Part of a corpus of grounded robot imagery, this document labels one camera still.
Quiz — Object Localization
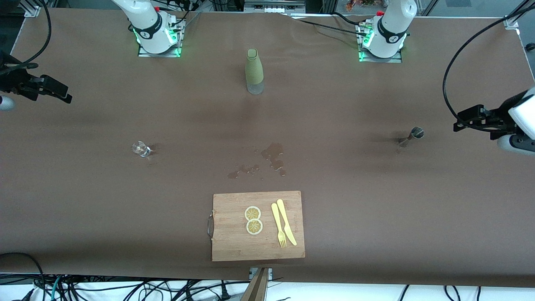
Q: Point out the steel jigger measuring cup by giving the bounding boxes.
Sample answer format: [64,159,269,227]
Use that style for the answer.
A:
[398,127,425,148]

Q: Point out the clear glass shaker cup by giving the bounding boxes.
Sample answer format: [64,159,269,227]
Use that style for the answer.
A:
[132,141,152,158]

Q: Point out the brown table cover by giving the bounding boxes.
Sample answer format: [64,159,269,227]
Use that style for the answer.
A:
[0,8,535,289]

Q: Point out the green sleeved glass bottle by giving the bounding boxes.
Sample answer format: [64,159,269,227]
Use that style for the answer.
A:
[245,48,265,95]

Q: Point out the small brown liquid puddle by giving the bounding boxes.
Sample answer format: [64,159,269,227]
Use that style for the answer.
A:
[228,164,260,179]

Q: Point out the large brown liquid puddle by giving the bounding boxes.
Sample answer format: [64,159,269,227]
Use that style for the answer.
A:
[261,143,287,177]

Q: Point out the yellow plastic knife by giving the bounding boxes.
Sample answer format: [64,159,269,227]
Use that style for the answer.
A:
[276,199,298,246]

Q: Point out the yellow plastic fork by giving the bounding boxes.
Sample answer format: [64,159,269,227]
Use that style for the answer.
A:
[271,203,288,248]

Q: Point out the wooden cutting board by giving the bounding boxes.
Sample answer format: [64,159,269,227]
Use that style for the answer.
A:
[207,191,306,262]

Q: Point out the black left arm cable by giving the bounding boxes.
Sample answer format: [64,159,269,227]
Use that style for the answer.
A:
[442,0,535,133]

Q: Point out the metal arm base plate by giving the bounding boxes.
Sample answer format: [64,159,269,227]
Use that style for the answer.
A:
[357,21,404,63]
[138,17,183,58]

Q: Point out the thick black floor cable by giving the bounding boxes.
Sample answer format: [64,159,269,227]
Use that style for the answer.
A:
[0,252,47,301]

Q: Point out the thin black table cable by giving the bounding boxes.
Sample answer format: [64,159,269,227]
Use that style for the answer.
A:
[293,17,368,39]

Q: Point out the teal floor cable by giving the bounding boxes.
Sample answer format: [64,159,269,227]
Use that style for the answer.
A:
[42,276,63,301]

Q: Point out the wooden post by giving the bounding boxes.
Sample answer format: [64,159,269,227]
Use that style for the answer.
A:
[240,268,270,301]

